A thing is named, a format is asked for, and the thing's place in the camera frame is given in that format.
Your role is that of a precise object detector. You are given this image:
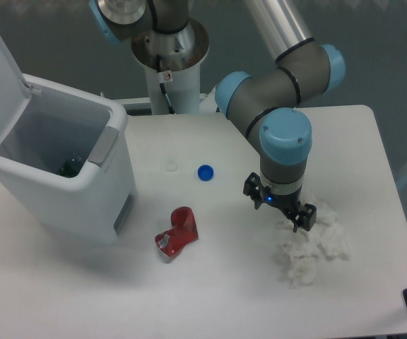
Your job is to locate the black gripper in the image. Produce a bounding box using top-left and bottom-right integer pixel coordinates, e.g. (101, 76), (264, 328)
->
(243, 172), (317, 232)

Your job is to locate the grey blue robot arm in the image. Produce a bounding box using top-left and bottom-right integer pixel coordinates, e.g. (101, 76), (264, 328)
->
(89, 1), (346, 230)

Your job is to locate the blue bottle cap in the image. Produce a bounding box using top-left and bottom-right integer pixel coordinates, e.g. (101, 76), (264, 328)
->
(197, 164), (214, 182)

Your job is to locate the crushed red can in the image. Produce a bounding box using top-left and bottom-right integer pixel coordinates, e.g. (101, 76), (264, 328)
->
(155, 206), (199, 263)

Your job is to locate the white trash can body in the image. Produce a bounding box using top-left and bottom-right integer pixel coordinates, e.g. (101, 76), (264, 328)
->
(0, 75), (136, 244)

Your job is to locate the crumpled white tissue paper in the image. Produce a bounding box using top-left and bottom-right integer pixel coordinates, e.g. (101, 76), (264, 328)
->
(277, 189), (350, 288)

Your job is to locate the white table bracket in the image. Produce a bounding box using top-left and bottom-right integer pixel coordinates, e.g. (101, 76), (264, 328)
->
(199, 87), (218, 114)

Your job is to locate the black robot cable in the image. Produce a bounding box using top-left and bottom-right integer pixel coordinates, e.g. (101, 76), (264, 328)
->
(155, 53), (176, 114)

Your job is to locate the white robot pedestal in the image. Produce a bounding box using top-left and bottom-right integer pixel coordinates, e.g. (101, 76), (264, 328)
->
(131, 18), (209, 115)

